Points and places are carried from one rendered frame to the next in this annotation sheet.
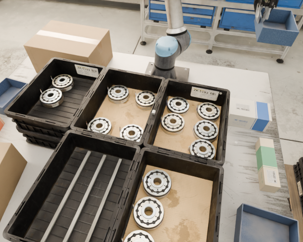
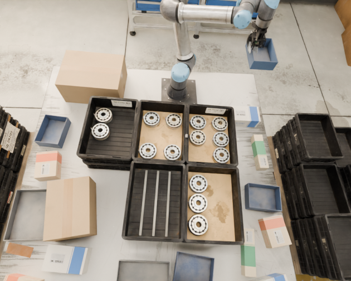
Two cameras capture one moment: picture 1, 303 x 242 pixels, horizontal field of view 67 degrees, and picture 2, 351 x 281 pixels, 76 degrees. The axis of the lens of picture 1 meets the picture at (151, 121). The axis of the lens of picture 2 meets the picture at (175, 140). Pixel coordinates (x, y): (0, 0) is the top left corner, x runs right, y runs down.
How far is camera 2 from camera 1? 0.55 m
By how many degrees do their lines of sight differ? 18
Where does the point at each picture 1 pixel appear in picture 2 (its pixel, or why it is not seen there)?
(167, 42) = (181, 70)
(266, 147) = (258, 141)
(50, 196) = (132, 206)
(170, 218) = (210, 203)
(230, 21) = not seen: hidden behind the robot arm
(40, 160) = (105, 179)
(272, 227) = (265, 192)
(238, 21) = not seen: hidden behind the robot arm
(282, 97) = (260, 76)
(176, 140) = (202, 150)
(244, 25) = not seen: hidden behind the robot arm
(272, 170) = (263, 157)
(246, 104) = (242, 110)
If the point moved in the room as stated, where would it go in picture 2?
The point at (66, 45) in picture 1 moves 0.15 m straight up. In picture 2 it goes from (93, 78) to (87, 62)
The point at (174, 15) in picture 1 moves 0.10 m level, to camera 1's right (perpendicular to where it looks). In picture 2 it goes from (184, 45) to (199, 44)
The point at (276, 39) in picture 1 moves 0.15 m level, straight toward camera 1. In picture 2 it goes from (263, 67) to (259, 85)
